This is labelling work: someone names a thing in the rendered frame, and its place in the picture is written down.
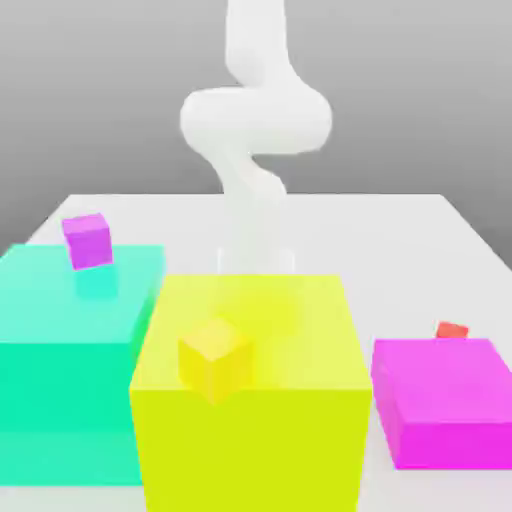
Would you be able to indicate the small yellow cube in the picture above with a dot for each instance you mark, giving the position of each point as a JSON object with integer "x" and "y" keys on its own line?
{"x": 214, "y": 360}

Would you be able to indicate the small red cube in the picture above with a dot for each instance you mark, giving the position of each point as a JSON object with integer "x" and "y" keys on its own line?
{"x": 452, "y": 330}

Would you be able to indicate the small purple cube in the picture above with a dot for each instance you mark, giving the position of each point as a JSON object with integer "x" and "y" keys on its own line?
{"x": 88, "y": 242}

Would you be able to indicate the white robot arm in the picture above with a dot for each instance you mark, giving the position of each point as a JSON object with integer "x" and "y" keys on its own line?
{"x": 256, "y": 120}

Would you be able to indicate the large magenta box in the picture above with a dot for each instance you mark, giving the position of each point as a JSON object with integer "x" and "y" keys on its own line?
{"x": 448, "y": 392}

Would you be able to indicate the large teal box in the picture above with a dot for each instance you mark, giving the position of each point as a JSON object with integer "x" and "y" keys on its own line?
{"x": 60, "y": 368}

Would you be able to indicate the large yellow box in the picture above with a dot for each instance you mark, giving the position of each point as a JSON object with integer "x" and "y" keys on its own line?
{"x": 272, "y": 440}

